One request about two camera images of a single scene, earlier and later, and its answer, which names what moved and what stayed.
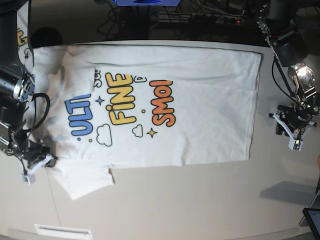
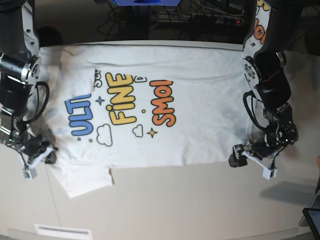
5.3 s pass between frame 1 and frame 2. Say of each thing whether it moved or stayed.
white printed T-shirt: stayed
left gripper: moved
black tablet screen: stayed
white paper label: stayed
